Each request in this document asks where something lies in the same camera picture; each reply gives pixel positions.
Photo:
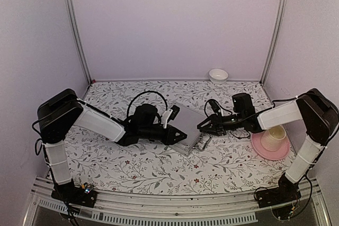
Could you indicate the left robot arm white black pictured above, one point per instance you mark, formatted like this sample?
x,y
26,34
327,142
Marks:
x,y
65,110

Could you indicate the floral table mat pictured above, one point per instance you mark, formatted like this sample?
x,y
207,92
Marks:
x,y
221,165

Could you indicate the left aluminium frame post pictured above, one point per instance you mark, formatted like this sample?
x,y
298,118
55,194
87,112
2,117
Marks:
x,y
77,39

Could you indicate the right aluminium frame post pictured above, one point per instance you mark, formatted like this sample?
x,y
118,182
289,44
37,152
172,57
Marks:
x,y
274,41

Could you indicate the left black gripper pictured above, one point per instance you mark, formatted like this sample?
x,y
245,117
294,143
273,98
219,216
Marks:
x,y
170,137

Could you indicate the white bowl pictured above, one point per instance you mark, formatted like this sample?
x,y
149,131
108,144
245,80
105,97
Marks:
x,y
218,76

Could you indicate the aluminium poker case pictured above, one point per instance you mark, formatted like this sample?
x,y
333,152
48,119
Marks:
x,y
187,121

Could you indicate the cream cup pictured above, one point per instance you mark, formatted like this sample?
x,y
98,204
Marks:
x,y
272,139

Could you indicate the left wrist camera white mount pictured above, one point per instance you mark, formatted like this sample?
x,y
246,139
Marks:
x,y
169,115

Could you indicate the aluminium frame post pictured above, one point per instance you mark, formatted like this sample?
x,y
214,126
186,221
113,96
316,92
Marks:
x,y
274,41
77,39

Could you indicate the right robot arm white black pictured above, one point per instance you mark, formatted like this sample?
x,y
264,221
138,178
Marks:
x,y
319,114

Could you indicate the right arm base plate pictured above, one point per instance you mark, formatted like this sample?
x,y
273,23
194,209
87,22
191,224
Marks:
x,y
285,192

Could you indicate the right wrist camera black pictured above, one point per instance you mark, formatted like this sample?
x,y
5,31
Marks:
x,y
215,106

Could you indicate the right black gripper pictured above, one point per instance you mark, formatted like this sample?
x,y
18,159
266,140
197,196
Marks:
x,y
215,120

